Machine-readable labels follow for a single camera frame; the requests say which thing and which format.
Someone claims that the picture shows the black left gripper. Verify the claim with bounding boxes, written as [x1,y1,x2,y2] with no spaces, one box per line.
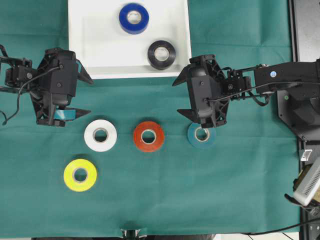
[30,47,94,127]

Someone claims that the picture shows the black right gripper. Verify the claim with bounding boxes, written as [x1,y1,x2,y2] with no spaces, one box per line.
[172,55,229,128]

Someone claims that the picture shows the black tape roll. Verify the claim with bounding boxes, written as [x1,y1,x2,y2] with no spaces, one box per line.
[147,40,176,70]

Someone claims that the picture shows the white tape roll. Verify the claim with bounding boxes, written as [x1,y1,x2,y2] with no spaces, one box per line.
[83,119,118,152]

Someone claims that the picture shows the blue tape roll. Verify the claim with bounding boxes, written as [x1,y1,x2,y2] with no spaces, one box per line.
[118,3,150,35]

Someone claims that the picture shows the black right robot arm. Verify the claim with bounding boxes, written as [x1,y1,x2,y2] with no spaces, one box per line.
[173,54,320,129]

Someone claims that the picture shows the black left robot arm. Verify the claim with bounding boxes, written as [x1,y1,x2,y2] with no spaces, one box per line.
[0,46,94,127]

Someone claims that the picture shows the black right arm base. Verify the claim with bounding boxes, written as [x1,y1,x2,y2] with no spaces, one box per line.
[277,90,320,141]

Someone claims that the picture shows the teal tape roll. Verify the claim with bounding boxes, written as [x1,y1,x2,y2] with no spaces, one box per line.
[187,123,217,149]

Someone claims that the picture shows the red tape roll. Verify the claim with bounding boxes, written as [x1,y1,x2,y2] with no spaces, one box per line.
[133,121,165,153]

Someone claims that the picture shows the yellow tape roll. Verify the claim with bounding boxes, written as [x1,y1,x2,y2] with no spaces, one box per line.
[63,158,98,192]

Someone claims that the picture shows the white plastic tray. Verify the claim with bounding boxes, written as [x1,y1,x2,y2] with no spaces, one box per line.
[67,0,192,79]

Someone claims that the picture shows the grey perforated box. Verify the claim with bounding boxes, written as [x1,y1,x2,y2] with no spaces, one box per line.
[293,157,320,206]

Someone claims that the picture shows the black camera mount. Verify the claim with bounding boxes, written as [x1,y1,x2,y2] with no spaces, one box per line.
[121,229,141,240]

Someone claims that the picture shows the black cable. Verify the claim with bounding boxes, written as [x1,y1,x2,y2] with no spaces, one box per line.
[243,216,320,235]

